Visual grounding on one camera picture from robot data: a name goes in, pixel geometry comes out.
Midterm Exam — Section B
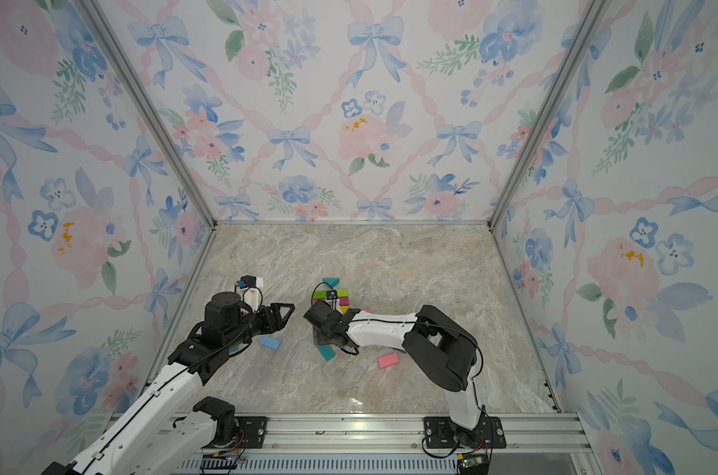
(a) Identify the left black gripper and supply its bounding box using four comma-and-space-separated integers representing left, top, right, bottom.
227, 300, 295, 350

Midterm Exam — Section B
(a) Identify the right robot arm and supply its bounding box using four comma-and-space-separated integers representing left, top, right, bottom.
305, 301, 485, 448

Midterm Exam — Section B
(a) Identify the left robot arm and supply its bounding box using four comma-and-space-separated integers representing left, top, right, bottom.
44, 292, 296, 474

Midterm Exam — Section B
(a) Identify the light blue block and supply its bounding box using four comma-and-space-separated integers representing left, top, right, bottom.
259, 336, 282, 352

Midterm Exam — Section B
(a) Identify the teal rectangular block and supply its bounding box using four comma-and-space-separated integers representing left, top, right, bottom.
317, 346, 336, 361

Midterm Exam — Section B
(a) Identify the teal triangle block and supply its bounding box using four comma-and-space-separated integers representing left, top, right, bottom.
322, 277, 340, 288

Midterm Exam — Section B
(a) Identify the green circuit board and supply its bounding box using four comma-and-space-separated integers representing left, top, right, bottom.
457, 454, 491, 475

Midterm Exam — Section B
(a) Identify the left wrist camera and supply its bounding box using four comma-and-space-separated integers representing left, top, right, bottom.
237, 275, 264, 311

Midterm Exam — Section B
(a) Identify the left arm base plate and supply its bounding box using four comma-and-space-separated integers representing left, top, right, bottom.
182, 414, 269, 449

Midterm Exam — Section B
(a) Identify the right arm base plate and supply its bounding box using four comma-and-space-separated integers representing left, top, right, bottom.
423, 414, 507, 449

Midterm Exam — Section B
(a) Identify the left frame post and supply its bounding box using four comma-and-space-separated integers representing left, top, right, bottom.
73, 1, 218, 230

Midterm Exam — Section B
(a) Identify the frame post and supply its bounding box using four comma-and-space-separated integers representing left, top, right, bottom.
73, 1, 218, 230
489, 0, 608, 233

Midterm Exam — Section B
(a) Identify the right frame post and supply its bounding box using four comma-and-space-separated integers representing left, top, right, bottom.
489, 0, 608, 233

